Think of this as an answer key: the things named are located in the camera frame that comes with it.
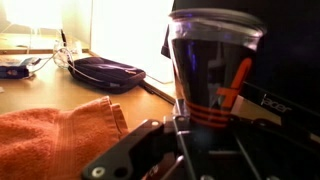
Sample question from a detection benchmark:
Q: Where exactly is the black can with orange logo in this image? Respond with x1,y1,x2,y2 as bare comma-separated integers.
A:
167,8,266,128

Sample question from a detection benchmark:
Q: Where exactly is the small blue box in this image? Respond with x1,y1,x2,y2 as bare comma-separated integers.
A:
0,57,41,79

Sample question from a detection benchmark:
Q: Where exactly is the dark blue zip pouch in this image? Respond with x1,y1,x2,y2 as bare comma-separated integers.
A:
68,57,146,94

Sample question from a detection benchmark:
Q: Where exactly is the white cable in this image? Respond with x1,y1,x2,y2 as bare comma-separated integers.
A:
29,46,108,84

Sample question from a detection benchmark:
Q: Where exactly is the black computer monitor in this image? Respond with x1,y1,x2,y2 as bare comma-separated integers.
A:
162,0,320,135

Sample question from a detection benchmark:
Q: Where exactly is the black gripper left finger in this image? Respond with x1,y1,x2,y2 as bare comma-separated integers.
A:
81,116,188,180

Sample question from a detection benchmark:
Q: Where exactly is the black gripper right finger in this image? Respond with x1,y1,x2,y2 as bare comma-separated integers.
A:
228,116,320,180

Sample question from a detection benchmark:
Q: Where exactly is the orange towel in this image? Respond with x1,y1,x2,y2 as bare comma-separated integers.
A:
0,96,128,180

